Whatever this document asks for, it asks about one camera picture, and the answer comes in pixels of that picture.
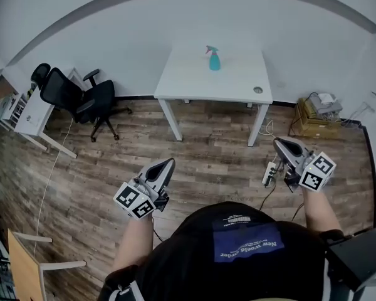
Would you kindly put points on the black mounted device box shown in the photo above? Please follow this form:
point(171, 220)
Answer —
point(357, 252)

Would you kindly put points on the wooden table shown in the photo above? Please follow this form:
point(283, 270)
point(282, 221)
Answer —
point(22, 271)

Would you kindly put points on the white table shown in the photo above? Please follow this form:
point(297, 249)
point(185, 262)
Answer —
point(191, 80)

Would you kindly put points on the brown cardboard box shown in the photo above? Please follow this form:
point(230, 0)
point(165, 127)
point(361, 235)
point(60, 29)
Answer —
point(313, 127)

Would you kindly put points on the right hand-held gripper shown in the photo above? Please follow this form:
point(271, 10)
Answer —
point(316, 174)

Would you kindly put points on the teal spray bottle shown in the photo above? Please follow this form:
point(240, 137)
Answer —
point(215, 64)

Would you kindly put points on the small white desk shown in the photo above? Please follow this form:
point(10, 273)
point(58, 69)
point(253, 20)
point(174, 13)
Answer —
point(6, 108)

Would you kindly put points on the black office chair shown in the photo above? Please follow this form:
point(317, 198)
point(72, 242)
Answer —
point(65, 89)

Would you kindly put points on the person's right forearm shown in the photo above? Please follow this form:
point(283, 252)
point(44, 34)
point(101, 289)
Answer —
point(319, 212)

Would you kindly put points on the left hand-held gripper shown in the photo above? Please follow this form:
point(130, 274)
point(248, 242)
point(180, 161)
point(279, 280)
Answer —
point(127, 197)

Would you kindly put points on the black printed t-shirt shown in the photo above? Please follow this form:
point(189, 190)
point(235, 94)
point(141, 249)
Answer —
point(175, 262)

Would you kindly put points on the person's left forearm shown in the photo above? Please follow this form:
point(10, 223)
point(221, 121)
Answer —
point(133, 246)

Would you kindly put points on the white power strip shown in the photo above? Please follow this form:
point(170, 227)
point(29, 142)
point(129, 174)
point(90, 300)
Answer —
point(269, 172)

